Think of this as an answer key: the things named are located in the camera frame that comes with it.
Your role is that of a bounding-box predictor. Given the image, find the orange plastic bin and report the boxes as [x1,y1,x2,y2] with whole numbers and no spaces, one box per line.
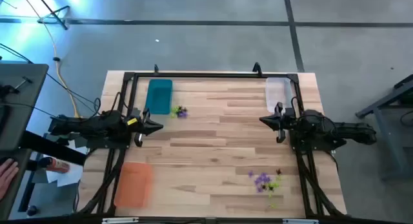
[114,161,154,209]

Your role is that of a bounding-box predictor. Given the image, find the white paper sheets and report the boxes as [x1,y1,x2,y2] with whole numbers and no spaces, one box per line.
[45,139,88,188]

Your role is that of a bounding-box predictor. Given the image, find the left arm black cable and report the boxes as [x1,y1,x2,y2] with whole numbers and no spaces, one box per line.
[92,91,123,118]

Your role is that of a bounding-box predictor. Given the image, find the black floor cable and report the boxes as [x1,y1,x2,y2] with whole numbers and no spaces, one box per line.
[0,43,101,117]

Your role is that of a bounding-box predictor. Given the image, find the black T-handle tool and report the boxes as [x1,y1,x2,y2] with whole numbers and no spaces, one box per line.
[14,76,33,91]

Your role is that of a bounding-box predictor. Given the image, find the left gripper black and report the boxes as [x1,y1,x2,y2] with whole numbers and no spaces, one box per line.
[124,107,165,148]

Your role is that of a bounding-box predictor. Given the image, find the person's hand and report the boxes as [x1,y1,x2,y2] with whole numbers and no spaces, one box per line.
[0,158,20,201]

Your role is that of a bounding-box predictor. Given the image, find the yellow cable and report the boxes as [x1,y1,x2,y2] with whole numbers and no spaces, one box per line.
[19,0,81,119]

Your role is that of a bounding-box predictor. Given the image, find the black tripod stand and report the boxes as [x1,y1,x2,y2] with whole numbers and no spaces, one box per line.
[34,0,71,31]

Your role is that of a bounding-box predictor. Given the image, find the grey blue workbench frame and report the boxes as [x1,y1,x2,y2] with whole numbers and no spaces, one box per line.
[354,74,413,181]

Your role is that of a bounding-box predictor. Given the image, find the black diagonal support bar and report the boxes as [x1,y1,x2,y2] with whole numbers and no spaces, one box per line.
[19,129,88,167]

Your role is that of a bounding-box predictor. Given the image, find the grey side table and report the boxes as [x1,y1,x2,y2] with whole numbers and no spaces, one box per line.
[0,63,50,220]

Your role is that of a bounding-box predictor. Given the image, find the teal plastic bin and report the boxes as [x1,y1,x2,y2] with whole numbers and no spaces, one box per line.
[144,78,174,116]

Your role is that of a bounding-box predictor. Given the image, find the clear plastic bin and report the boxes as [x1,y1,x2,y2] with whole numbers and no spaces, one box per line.
[265,77,294,114]

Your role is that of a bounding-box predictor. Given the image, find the orange spray can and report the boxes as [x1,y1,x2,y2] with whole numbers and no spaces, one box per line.
[38,156,71,174]

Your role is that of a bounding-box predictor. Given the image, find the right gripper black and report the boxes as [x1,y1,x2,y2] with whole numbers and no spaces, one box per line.
[259,101,296,144]

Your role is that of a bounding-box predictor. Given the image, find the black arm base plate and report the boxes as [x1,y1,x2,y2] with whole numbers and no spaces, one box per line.
[86,137,132,150]
[289,133,338,153]

